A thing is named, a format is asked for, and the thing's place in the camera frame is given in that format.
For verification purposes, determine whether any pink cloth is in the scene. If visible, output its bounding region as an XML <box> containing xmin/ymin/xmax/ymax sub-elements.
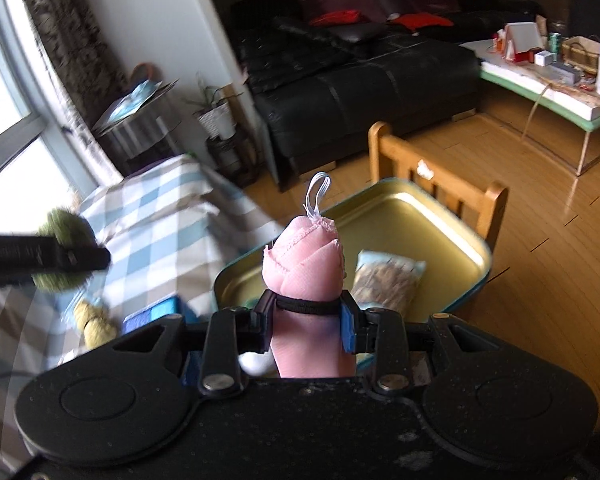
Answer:
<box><xmin>262</xmin><ymin>172</ymin><xmax>355</xmax><ymax>378</ymax></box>

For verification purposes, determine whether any green yarn ball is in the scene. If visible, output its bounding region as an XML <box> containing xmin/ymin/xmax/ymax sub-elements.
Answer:
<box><xmin>33</xmin><ymin>208</ymin><xmax>97</xmax><ymax>292</ymax></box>

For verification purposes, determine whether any yellow towel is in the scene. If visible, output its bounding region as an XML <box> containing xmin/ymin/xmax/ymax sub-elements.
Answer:
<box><xmin>73</xmin><ymin>299</ymin><xmax>118</xmax><ymax>350</ymax></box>

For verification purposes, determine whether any blue Tempo tissue pack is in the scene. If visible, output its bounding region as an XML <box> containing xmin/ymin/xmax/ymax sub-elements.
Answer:
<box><xmin>121</xmin><ymin>295</ymin><xmax>200</xmax><ymax>387</ymax></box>

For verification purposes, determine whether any teal gold metal tin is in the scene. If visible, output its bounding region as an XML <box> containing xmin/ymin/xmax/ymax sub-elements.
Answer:
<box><xmin>212</xmin><ymin>176</ymin><xmax>494</xmax><ymax>371</ymax></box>

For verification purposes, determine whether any checkered tablecloth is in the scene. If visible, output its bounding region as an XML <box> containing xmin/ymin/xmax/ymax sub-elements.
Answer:
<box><xmin>0</xmin><ymin>156</ymin><xmax>282</xmax><ymax>472</ymax></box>

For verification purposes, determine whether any dark plant stool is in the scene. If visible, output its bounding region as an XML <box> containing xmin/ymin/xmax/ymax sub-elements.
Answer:
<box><xmin>206</xmin><ymin>131</ymin><xmax>261</xmax><ymax>188</ymax></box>

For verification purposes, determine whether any wooden chair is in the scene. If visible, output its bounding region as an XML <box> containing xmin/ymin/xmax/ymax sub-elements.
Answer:
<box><xmin>367</xmin><ymin>122</ymin><xmax>509</xmax><ymax>252</ymax></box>

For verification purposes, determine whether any round side table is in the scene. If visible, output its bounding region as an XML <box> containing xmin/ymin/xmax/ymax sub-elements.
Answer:
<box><xmin>93</xmin><ymin>80</ymin><xmax>185</xmax><ymax>177</ymax></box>

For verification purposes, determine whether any patterned curtain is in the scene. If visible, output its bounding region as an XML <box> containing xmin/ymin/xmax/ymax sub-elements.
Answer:
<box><xmin>23</xmin><ymin>0</ymin><xmax>128</xmax><ymax>183</ymax></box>

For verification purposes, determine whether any potted plant white pot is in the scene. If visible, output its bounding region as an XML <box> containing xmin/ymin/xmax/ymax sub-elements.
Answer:
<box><xmin>183</xmin><ymin>74</ymin><xmax>236</xmax><ymax>141</ymax></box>

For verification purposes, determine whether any black leather sofa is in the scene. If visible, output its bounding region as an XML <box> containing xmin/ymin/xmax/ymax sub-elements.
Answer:
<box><xmin>223</xmin><ymin>0</ymin><xmax>543</xmax><ymax>188</ymax></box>

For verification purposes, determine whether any green edged coffee table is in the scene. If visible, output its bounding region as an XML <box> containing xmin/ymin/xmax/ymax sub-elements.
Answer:
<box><xmin>463</xmin><ymin>22</ymin><xmax>600</xmax><ymax>177</ymax></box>

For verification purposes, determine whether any red cushion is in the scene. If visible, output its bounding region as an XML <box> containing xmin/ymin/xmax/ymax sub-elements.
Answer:
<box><xmin>391</xmin><ymin>12</ymin><xmax>453</xmax><ymax>32</ymax></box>

